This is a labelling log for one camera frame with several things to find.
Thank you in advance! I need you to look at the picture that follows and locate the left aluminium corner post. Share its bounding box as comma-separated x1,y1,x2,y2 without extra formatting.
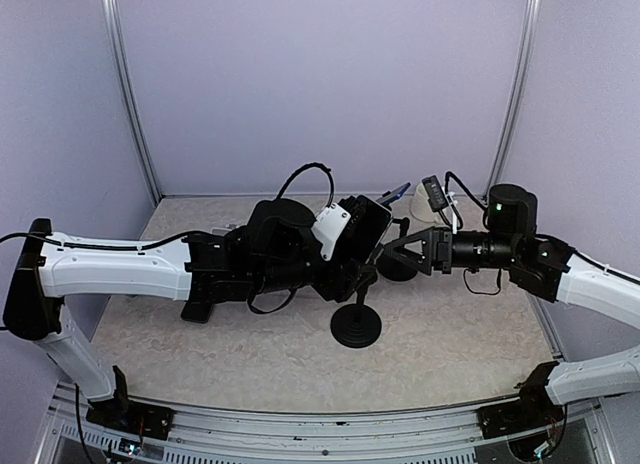
102,0,163,206

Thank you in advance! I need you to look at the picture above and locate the aluminium corner post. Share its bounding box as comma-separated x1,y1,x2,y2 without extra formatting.
102,0,163,206
483,0,542,201

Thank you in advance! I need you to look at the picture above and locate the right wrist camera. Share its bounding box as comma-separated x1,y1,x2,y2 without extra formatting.
422,175,458,231

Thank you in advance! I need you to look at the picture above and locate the white folding phone stand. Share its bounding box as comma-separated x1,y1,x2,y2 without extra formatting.
211,226,235,236

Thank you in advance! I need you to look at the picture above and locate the black smartphone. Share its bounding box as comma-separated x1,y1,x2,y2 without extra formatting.
180,301,215,324

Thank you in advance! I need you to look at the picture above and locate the tall black phone stand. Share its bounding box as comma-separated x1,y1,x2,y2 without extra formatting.
330,263,382,349

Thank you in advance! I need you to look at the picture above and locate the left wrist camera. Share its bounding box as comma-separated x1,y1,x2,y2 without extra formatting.
311,196,366,262

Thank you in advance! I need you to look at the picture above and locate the right aluminium corner post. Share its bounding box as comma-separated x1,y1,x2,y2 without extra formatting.
483,0,542,201

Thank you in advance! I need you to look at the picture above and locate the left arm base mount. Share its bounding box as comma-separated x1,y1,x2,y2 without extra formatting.
86,400,175,441

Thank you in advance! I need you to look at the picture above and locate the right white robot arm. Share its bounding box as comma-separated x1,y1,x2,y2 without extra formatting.
384,184,639,428

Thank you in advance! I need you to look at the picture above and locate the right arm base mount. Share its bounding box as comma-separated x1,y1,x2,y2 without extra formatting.
477,397,565,439

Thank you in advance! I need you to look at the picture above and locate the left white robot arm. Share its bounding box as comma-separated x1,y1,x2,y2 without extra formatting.
3,196,390,429

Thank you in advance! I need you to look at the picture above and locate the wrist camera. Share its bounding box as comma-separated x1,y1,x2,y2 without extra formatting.
422,175,458,231
311,196,366,262

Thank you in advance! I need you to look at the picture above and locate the blue phone on short stand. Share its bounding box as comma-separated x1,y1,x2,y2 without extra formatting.
375,182,411,207

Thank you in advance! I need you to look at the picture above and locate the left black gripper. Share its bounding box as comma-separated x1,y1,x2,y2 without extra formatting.
252,242,376,303

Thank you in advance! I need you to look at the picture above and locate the aluminium front rail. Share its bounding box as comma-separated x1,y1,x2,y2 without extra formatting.
33,383,617,463

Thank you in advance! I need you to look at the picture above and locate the grey phone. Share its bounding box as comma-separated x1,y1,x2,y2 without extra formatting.
349,195,393,262

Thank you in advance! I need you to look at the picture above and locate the short black phone stand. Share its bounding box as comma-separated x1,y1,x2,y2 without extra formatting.
376,217,418,282

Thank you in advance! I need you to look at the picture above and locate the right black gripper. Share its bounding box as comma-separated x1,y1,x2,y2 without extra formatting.
384,225,521,276

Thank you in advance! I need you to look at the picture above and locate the cream ceramic mug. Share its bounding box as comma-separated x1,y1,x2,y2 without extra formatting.
410,182,445,225

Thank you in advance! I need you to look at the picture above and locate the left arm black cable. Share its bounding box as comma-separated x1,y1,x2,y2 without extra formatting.
0,161,336,315

